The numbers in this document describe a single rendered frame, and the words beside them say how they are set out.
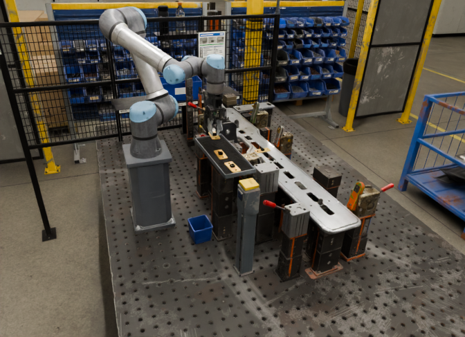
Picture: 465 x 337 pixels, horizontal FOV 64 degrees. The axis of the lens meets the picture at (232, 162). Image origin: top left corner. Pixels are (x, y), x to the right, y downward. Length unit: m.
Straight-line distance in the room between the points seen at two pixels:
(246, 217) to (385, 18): 3.68
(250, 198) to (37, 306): 1.70
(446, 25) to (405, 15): 7.92
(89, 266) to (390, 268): 1.96
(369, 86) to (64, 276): 3.91
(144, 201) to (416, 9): 4.08
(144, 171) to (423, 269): 1.36
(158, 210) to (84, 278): 1.06
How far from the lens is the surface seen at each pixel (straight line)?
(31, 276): 2.95
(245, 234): 1.56
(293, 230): 1.53
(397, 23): 4.96
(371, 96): 5.08
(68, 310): 2.65
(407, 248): 2.06
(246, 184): 1.44
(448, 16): 12.86
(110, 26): 1.69
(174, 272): 1.73
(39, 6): 8.48
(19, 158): 4.08
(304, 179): 1.82
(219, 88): 1.60
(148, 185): 1.81
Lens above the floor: 1.93
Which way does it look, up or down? 29 degrees down
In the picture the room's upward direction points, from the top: 2 degrees clockwise
